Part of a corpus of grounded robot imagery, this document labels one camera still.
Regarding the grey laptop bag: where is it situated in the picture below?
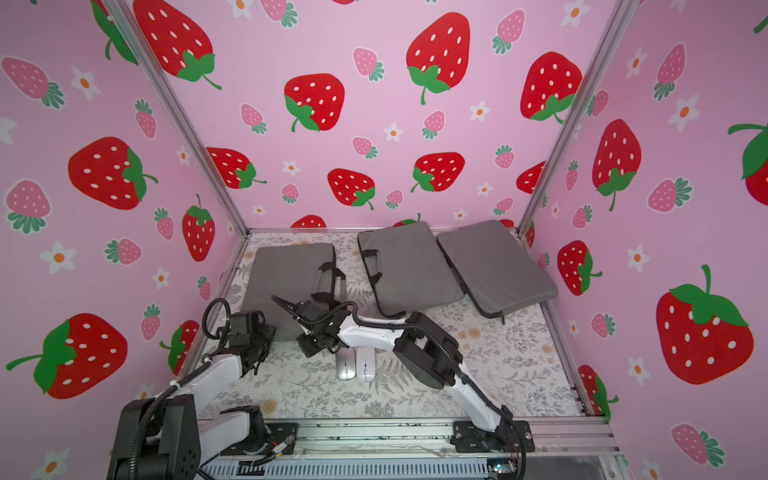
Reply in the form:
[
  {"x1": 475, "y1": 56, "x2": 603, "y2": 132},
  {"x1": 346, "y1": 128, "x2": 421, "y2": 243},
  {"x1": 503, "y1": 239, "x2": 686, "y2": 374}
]
[
  {"x1": 357, "y1": 221, "x2": 464, "y2": 318},
  {"x1": 436, "y1": 220, "x2": 558, "y2": 318},
  {"x1": 241, "y1": 243, "x2": 347, "y2": 342}
]

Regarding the white computer mouse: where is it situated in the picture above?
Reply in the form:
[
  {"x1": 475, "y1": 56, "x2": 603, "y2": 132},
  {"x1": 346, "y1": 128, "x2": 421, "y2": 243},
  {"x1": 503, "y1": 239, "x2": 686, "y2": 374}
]
[{"x1": 356, "y1": 347, "x2": 376, "y2": 382}]

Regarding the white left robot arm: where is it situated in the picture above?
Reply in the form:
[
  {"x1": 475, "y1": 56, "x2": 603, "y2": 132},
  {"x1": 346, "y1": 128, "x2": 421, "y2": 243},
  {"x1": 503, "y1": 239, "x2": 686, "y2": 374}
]
[{"x1": 107, "y1": 298, "x2": 275, "y2": 479}]

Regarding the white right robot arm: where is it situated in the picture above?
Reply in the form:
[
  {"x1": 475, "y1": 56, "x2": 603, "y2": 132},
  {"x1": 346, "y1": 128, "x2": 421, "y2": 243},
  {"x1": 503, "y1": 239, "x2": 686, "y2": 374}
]
[{"x1": 271, "y1": 295, "x2": 522, "y2": 452}]

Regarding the silver computer mouse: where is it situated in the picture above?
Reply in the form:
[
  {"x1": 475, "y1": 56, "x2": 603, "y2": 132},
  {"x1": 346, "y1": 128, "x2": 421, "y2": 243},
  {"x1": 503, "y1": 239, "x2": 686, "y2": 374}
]
[{"x1": 335, "y1": 348, "x2": 356, "y2": 381}]

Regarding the floral patterned table mat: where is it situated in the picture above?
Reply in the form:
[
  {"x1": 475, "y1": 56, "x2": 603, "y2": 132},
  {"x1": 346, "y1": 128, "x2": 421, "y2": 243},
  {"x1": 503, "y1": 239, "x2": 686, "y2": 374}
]
[{"x1": 173, "y1": 230, "x2": 583, "y2": 421}]

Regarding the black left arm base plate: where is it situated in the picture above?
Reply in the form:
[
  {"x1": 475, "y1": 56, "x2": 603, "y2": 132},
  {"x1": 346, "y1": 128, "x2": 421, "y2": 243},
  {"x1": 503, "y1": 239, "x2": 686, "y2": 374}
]
[{"x1": 223, "y1": 422, "x2": 299, "y2": 456}]

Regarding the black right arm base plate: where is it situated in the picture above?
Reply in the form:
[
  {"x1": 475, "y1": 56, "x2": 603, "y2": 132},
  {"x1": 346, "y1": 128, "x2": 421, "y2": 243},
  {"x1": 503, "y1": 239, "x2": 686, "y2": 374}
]
[{"x1": 450, "y1": 420, "x2": 536, "y2": 453}]

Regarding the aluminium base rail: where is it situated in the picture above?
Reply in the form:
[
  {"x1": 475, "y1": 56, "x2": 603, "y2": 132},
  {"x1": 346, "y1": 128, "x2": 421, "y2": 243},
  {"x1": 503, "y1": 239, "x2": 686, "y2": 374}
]
[{"x1": 196, "y1": 417, "x2": 632, "y2": 479}]

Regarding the aluminium frame post left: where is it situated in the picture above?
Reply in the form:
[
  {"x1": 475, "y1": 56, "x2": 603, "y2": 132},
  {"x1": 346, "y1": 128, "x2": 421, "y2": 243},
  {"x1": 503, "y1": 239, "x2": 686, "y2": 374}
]
[{"x1": 104, "y1": 0, "x2": 250, "y2": 237}]

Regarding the aluminium frame post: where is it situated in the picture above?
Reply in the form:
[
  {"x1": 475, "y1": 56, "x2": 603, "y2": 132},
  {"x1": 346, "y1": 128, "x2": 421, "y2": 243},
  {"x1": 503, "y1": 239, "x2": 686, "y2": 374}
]
[
  {"x1": 104, "y1": 0, "x2": 250, "y2": 237},
  {"x1": 517, "y1": 0, "x2": 640, "y2": 240}
]

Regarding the aluminium frame post right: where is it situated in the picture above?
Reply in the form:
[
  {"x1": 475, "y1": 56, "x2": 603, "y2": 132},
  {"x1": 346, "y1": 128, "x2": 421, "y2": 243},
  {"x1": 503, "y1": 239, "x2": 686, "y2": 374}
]
[{"x1": 517, "y1": 0, "x2": 640, "y2": 240}]

